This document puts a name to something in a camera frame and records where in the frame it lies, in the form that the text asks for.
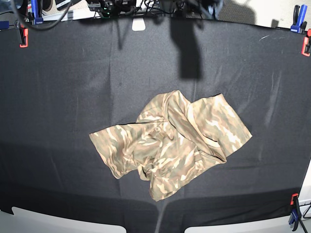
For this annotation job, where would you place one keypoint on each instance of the black table cloth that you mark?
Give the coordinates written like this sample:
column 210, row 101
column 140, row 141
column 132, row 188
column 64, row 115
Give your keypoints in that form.
column 83, row 76

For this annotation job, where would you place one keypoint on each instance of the orange clamp top left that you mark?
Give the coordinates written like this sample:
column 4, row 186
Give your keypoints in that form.
column 23, row 36

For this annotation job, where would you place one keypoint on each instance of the blue clamp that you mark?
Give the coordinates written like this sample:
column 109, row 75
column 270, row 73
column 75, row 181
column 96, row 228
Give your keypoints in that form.
column 36, row 11
column 299, row 24

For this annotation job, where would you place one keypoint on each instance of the camouflage t-shirt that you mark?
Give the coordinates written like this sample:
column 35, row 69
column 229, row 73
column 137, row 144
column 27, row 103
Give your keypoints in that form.
column 172, row 141

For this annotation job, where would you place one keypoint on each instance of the orange clamp top right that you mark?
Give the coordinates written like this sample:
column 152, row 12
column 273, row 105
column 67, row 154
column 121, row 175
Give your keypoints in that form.
column 306, row 47

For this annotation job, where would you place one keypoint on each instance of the orange clamp bottom right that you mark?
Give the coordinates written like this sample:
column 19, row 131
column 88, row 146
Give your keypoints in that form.
column 295, row 215

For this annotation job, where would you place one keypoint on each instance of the blue clamp top right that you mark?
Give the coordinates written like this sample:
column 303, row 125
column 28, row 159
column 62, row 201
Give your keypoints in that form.
column 299, row 24

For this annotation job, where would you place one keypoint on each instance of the orange clamp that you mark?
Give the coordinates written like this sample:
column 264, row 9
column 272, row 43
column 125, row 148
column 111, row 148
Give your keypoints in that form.
column 23, row 36
column 295, row 215
column 306, row 47

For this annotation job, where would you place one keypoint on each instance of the white tape patch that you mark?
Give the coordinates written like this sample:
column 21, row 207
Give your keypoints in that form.
column 138, row 25

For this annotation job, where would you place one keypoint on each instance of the blue clamp top left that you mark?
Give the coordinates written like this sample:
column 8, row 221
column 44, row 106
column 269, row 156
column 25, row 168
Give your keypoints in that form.
column 36, row 11

